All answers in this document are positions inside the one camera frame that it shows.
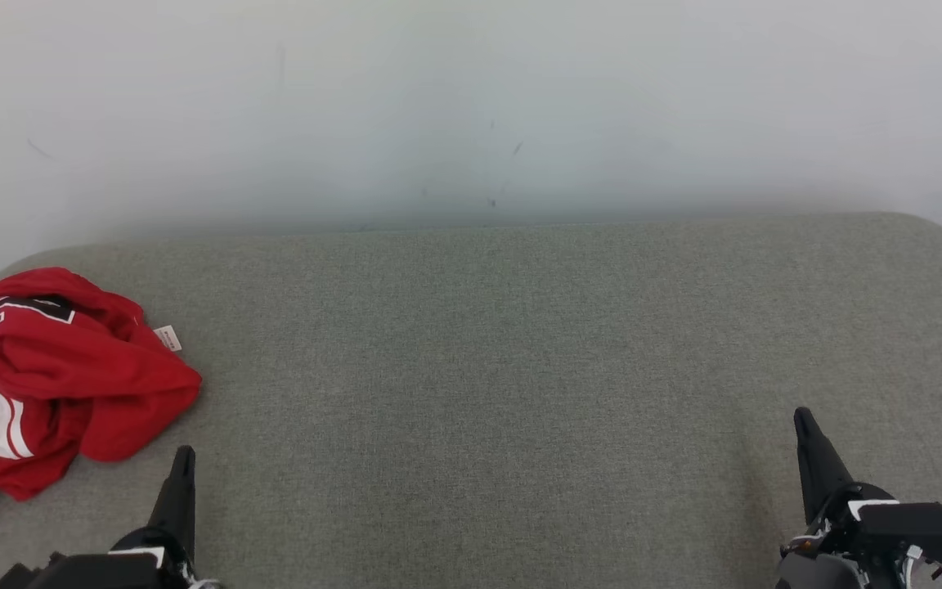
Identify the red basketball jersey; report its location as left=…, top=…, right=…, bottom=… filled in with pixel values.
left=0, top=267, right=204, bottom=463

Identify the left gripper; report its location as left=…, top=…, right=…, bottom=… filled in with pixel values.
left=0, top=446, right=220, bottom=589

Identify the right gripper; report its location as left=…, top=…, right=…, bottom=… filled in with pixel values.
left=778, top=407, right=942, bottom=589

